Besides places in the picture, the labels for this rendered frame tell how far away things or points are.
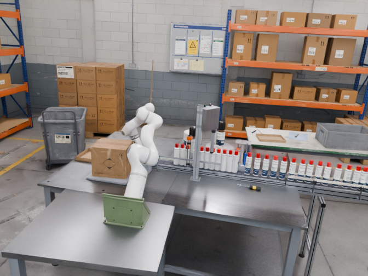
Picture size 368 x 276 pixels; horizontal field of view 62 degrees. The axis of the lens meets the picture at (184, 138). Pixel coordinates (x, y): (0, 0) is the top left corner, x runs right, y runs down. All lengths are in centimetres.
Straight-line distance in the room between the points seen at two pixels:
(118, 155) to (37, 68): 583
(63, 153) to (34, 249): 297
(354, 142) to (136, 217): 298
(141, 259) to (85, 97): 458
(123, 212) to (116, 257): 31
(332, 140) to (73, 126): 347
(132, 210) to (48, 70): 636
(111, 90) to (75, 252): 430
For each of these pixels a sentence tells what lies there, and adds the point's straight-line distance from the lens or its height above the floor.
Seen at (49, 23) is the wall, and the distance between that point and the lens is 798.
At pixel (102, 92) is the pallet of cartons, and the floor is 93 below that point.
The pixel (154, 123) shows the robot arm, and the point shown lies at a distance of 244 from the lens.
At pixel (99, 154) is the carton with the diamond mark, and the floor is 106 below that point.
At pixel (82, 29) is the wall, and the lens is 758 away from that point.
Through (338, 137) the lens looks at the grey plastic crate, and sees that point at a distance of 418.
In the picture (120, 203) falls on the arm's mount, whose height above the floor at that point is 100.
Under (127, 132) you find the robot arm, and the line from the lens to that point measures 283.
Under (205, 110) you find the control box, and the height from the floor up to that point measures 147.
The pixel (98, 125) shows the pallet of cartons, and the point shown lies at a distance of 617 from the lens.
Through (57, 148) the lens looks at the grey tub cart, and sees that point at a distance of 488.
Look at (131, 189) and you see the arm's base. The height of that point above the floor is 105.
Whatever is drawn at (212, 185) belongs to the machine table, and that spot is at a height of 83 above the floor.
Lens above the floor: 205
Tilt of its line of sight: 19 degrees down
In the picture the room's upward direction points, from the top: 3 degrees clockwise
